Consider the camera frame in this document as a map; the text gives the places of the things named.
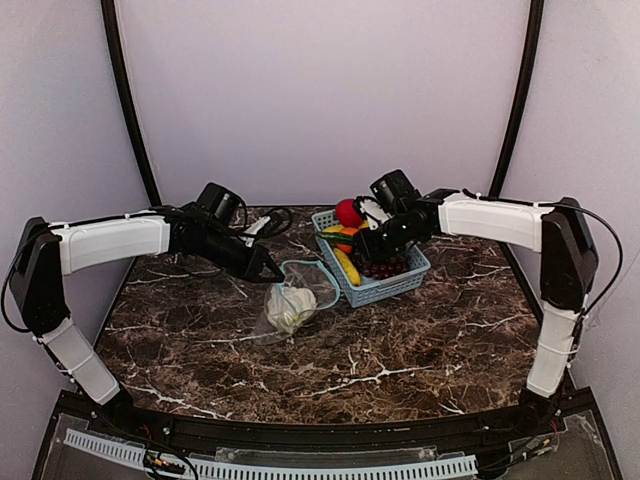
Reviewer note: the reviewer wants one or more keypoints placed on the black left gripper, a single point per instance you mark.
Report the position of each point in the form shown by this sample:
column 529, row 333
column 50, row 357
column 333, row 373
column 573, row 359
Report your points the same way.
column 248, row 261

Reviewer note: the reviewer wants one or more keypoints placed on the orange toy orange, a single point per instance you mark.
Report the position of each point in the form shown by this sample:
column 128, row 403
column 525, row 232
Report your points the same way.
column 348, row 248

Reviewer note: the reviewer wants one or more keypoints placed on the black frame post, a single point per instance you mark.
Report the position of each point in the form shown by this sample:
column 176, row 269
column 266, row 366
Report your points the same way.
column 126, row 100
column 525, row 74

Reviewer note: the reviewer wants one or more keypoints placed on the small yellow toy fruit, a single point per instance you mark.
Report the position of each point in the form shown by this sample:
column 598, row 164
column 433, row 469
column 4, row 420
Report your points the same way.
column 334, row 229

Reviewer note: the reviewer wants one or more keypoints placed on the purple toy grapes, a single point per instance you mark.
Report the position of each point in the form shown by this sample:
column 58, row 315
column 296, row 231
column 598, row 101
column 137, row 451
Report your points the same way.
column 388, row 268

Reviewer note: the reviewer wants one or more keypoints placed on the light blue slotted cable duct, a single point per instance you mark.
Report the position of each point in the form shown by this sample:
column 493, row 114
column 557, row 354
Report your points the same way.
column 230, row 463

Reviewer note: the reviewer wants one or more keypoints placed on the black left rear frame post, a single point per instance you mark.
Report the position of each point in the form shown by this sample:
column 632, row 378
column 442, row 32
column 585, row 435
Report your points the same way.
column 126, row 100

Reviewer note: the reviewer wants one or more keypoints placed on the green toy cucumber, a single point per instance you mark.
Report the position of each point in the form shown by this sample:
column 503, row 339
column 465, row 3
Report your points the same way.
column 336, row 238

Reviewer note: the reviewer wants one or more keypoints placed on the light blue perforated basket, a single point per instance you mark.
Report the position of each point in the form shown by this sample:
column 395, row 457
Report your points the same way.
column 371, row 290

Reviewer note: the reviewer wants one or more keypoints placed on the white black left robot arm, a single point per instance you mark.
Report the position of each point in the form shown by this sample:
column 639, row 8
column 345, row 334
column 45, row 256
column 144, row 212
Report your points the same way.
column 47, row 252

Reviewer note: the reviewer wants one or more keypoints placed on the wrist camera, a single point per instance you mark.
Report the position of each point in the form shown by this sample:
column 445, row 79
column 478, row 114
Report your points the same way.
column 370, row 210
column 273, row 222

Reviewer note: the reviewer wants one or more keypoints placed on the clear zip top bag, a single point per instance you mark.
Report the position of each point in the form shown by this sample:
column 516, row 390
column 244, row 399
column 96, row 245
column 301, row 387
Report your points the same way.
column 298, row 273

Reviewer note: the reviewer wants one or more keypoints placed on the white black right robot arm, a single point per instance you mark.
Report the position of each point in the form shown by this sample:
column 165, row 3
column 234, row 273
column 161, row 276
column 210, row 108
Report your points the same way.
column 398, row 214

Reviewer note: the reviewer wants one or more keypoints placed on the black front frame rail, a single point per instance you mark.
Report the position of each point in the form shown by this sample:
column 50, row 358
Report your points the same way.
column 470, row 433

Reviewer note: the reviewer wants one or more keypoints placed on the black right rear frame post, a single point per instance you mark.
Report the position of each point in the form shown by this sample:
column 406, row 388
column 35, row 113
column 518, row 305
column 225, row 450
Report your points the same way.
column 525, row 74

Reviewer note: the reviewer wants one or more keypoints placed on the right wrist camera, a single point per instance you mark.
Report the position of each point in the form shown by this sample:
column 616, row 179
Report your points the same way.
column 370, row 210

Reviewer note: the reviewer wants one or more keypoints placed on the white toy cauliflower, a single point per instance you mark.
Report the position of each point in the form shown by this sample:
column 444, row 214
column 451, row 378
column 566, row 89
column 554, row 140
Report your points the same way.
column 288, row 307

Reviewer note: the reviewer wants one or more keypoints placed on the yellow toy banana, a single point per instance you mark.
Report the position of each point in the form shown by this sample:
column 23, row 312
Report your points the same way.
column 348, row 267

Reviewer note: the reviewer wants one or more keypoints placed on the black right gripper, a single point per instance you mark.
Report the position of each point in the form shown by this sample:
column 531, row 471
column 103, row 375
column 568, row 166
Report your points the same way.
column 375, row 245

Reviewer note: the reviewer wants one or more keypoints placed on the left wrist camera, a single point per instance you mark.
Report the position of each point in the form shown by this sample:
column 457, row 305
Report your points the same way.
column 273, row 222

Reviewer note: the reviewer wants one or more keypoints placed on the red toy apple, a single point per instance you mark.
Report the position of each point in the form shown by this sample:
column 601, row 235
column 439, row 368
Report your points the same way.
column 347, row 215

